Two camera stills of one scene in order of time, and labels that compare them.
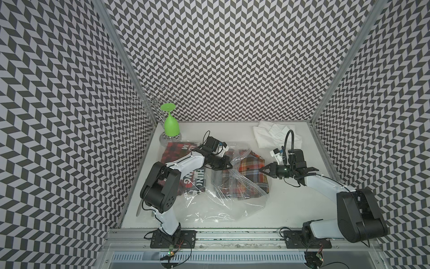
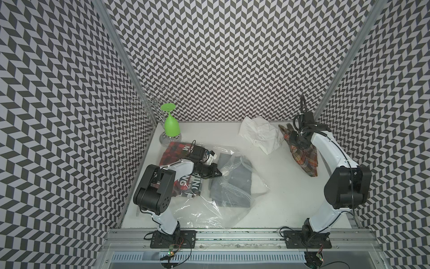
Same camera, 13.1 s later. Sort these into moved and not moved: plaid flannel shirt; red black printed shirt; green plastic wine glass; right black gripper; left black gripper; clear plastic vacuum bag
Moved: plaid flannel shirt; right black gripper; clear plastic vacuum bag; left black gripper
Not moved: green plastic wine glass; red black printed shirt
